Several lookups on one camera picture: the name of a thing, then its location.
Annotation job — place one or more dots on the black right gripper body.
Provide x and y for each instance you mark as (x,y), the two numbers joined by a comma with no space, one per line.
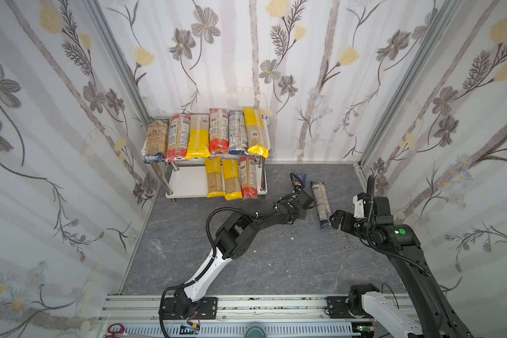
(346,220)

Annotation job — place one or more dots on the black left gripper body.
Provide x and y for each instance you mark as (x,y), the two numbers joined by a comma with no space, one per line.
(302,199)

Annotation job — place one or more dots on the blue Barilla spaghetti pack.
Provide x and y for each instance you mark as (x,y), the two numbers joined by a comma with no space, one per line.
(298,180)

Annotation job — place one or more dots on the small red-end spaghetti pack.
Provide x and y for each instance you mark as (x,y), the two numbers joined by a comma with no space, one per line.
(247,170)

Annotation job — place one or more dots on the yellow Pastatime pack front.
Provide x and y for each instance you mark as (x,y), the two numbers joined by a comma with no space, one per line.
(233,187)

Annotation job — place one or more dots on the yellow pastatime pack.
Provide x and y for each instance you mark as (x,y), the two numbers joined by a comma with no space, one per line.
(233,187)
(214,178)

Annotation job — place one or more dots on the yellow-top spaghetti pack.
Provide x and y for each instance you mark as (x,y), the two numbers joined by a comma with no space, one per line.
(255,132)

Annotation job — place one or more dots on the blue clear label spaghetti pack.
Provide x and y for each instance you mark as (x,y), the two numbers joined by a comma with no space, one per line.
(238,142)

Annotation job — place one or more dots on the yellow-end spaghetti pack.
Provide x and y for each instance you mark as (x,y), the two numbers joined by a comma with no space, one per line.
(198,147)

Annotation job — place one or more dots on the dark blue-top spaghetti pack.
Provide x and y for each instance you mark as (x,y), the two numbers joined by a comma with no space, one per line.
(156,141)

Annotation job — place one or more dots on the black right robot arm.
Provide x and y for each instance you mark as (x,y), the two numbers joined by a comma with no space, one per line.
(435,314)

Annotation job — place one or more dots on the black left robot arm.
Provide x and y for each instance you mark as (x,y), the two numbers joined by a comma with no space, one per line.
(230,232)

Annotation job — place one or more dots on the clear blue-end spaghetti pack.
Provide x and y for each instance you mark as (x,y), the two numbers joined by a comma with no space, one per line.
(322,204)

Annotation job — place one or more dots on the white two-tier shelf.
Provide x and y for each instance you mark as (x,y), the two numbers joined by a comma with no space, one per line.
(187,178)

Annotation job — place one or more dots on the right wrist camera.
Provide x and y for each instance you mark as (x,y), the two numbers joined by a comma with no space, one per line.
(358,204)

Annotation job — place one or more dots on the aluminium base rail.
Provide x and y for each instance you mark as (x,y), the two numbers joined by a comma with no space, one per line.
(308,315)

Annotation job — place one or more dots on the red handled scissors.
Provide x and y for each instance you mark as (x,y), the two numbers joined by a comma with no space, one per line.
(115,330)

